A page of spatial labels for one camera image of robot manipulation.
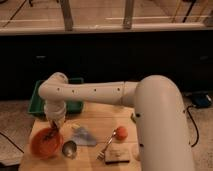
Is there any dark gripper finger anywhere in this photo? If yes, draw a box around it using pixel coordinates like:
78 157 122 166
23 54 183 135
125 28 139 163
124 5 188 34
50 122 56 130

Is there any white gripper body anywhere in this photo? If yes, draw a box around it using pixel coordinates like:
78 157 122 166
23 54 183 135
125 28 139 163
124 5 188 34
44 102 66 128

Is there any dark red grape bunch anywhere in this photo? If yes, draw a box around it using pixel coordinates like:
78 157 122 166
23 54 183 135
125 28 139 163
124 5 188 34
43 129 58 141

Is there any red orange bowl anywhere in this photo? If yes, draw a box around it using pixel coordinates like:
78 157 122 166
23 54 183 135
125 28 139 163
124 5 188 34
30 128 63 159

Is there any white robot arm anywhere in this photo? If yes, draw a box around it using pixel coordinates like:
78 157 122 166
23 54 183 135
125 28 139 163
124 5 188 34
38 72 195 171

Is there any green plastic tray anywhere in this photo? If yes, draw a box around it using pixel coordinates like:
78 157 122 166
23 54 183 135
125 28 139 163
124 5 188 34
28 80 84 117

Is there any small pale yellow object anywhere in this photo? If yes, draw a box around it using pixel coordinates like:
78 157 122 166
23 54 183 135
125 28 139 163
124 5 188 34
72 123 81 130

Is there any small metal cup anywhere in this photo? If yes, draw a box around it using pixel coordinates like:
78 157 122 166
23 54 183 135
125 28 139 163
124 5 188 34
62 141 77 159

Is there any light blue cloth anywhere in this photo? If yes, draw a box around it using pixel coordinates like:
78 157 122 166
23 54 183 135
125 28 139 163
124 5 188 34
71 127 97 146

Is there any metal fork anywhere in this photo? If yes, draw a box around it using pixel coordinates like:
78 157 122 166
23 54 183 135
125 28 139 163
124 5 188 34
96 130 116 160

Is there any white and black box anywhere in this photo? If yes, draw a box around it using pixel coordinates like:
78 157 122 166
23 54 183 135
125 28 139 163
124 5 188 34
104 148 130 164

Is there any orange round fruit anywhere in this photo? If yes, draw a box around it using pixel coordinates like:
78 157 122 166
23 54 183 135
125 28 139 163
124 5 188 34
115 126 128 141

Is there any blue device on floor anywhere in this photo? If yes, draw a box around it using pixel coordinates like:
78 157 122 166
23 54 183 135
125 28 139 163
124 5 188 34
191 93 212 108

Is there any black cable left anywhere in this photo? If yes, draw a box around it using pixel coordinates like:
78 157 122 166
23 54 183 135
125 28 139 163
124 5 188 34
0 131 25 155

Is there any black cable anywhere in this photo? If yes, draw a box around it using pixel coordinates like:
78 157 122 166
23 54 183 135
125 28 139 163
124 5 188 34
183 104 200 148
0 131 25 155

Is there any black cable right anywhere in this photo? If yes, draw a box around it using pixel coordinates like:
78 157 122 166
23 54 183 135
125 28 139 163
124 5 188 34
183 104 200 148

